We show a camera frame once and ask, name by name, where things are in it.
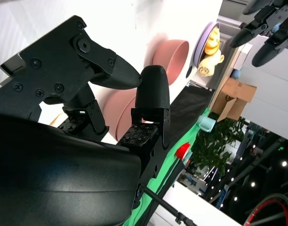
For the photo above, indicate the black tripod rod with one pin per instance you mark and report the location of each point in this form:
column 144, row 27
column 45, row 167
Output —
column 162, row 201

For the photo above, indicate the beige bread toy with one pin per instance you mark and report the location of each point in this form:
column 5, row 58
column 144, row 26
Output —
column 207, row 67

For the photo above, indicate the yellow plush toy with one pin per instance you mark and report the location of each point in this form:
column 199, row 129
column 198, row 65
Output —
column 213, row 42

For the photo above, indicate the red and black wheel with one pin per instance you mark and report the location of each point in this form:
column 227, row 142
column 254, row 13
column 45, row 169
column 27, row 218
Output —
column 253, row 209

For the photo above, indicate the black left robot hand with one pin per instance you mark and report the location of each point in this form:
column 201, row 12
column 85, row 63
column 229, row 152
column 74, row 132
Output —
column 282, row 21

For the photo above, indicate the pink plastic bowl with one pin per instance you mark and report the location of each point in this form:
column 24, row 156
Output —
column 125, row 122
column 113, row 103
column 167, row 58

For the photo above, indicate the purple plate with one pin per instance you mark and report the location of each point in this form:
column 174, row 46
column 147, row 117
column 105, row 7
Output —
column 200, row 42

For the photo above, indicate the green leafy plant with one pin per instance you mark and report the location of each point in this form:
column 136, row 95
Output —
column 214, row 150

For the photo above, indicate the green cloth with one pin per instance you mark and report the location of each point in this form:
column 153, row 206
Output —
column 188, row 136

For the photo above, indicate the brown cardboard box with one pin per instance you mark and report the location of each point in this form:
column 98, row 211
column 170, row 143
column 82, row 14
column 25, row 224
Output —
column 238, row 91

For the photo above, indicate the mint green cup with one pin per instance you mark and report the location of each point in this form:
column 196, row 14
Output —
column 206, row 123

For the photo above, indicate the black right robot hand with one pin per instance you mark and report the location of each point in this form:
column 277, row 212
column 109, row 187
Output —
column 64, row 169

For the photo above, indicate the black round table grommet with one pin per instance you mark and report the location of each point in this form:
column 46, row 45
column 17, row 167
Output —
column 189, row 72

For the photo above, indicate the blue ball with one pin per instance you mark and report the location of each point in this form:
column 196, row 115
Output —
column 236, row 74

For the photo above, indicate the black backdrop cloth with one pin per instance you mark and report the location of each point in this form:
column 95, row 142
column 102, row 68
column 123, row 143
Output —
column 186, row 106

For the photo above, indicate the white box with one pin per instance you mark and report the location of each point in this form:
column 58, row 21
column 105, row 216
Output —
column 244, row 56

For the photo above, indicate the grey wood-edged board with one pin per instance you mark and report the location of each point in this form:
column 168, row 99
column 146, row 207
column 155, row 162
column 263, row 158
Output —
column 219, row 75

